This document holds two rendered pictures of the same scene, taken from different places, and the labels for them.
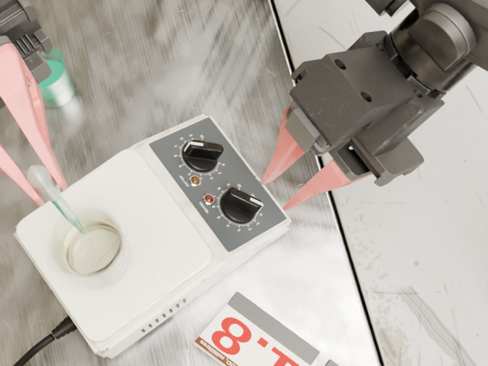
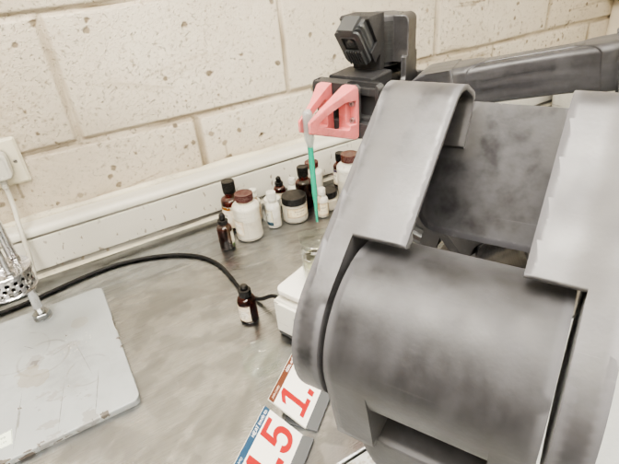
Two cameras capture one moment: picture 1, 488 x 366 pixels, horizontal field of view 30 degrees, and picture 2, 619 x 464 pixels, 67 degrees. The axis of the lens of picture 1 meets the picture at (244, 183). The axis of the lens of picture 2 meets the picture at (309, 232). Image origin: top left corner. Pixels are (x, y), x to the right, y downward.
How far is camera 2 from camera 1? 0.51 m
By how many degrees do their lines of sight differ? 56
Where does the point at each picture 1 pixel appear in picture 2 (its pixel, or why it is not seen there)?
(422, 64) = (484, 249)
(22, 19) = (373, 95)
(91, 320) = (287, 284)
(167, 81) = not seen: hidden behind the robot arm
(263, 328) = (321, 394)
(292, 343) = (316, 412)
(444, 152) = not seen: outside the picture
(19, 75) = (345, 93)
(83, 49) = not seen: hidden behind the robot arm
